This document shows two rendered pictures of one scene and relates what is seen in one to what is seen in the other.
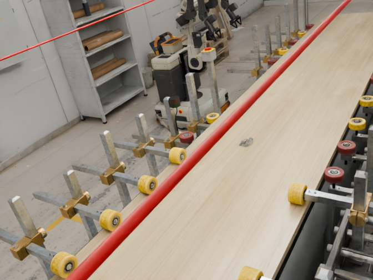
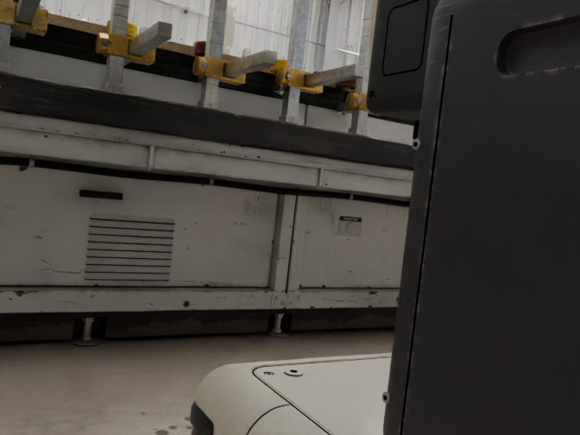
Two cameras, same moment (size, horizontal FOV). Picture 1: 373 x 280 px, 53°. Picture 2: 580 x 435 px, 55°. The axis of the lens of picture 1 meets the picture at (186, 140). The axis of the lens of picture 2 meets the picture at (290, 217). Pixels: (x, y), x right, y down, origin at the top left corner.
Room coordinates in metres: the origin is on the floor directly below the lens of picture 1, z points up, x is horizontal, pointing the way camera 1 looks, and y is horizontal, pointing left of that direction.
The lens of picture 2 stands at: (4.65, -0.22, 0.52)
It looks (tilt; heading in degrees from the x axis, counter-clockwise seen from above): 3 degrees down; 202
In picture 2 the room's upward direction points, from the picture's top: 6 degrees clockwise
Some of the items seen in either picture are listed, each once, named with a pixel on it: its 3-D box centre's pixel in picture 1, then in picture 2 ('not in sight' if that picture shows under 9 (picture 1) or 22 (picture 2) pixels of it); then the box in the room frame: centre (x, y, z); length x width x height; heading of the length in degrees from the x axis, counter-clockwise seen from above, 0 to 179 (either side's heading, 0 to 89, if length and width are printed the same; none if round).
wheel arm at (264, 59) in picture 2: (272, 51); (232, 70); (3.34, -0.95, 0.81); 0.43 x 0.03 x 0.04; 52
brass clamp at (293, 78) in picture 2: (268, 57); (299, 80); (3.13, -0.85, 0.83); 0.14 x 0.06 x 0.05; 142
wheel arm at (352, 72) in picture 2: (262, 58); (313, 80); (3.15, -0.80, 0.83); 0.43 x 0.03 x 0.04; 52
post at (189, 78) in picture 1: (195, 109); not in sight; (2.16, -0.09, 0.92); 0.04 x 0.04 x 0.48; 52
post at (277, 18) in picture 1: (278, 42); (214, 42); (3.34, -1.02, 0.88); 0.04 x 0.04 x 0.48; 52
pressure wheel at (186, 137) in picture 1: (187, 142); not in sight; (1.87, 0.00, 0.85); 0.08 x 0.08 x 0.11
